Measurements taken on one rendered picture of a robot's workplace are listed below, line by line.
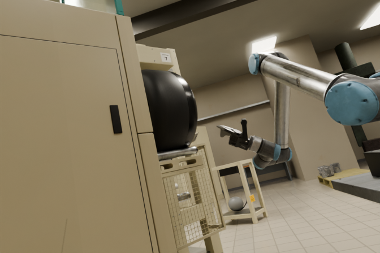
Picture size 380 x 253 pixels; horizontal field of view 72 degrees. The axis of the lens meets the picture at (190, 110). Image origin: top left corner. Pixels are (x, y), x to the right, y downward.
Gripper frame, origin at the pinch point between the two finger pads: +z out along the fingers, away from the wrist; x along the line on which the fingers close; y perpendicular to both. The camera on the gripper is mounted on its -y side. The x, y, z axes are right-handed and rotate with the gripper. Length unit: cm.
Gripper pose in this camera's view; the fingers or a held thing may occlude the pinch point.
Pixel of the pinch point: (219, 125)
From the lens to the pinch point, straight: 150.7
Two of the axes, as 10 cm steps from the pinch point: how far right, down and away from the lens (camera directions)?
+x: 1.6, -1.5, 9.8
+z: -9.2, -3.7, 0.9
